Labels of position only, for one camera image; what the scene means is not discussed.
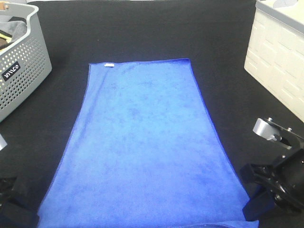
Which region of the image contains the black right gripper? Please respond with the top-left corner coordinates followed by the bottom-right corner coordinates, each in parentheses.
top-left (240, 149), bottom-right (304, 221)

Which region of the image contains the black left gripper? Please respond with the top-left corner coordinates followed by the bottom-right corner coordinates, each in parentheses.
top-left (0, 176), bottom-right (39, 228)

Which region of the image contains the blue microfibre towel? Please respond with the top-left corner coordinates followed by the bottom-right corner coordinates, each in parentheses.
top-left (38, 59), bottom-right (259, 228)

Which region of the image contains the white plastic storage crate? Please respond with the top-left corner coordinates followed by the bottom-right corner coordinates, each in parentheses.
top-left (244, 0), bottom-right (304, 120)

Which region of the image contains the grey perforated plastic basket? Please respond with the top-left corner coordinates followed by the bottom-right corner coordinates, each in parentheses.
top-left (0, 2), bottom-right (52, 120)

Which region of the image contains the brown cloth in basket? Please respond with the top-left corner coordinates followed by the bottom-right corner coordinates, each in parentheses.
top-left (0, 38), bottom-right (11, 50)

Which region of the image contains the yellow and black cloth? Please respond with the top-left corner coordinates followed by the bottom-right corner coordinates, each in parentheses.
top-left (0, 30), bottom-right (12, 43)

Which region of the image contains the grey folded cloth in basket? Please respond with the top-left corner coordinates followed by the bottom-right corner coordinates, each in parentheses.
top-left (0, 20), bottom-right (27, 41)

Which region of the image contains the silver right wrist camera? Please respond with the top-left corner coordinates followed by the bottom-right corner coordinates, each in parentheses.
top-left (252, 118), bottom-right (292, 150)

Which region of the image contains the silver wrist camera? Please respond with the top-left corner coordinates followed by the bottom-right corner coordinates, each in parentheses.
top-left (0, 134), bottom-right (7, 150)
top-left (252, 118), bottom-right (292, 150)

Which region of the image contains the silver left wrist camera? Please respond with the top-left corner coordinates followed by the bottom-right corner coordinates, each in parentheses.
top-left (0, 134), bottom-right (7, 150)

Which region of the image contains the wooden basket handle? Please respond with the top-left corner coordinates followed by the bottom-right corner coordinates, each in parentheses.
top-left (0, 2), bottom-right (9, 11)

